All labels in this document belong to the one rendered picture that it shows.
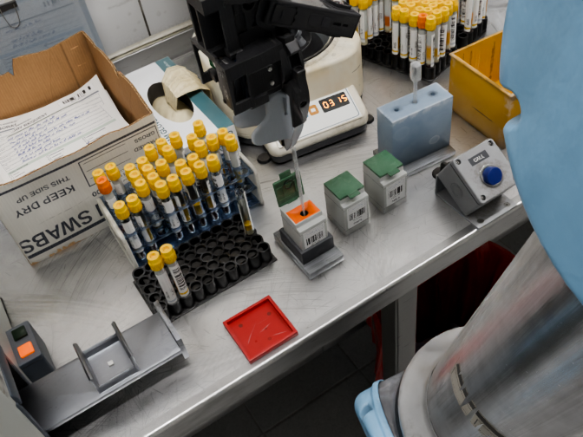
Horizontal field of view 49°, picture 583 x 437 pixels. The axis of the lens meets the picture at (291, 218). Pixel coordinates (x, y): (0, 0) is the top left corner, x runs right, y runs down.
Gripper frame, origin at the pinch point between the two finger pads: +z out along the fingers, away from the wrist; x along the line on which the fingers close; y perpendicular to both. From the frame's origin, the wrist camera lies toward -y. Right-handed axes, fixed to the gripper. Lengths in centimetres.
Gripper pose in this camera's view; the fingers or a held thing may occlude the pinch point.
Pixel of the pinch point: (290, 134)
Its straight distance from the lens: 72.0
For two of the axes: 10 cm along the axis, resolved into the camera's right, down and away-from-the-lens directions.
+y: -8.4, 4.7, -2.9
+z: 1.2, 6.7, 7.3
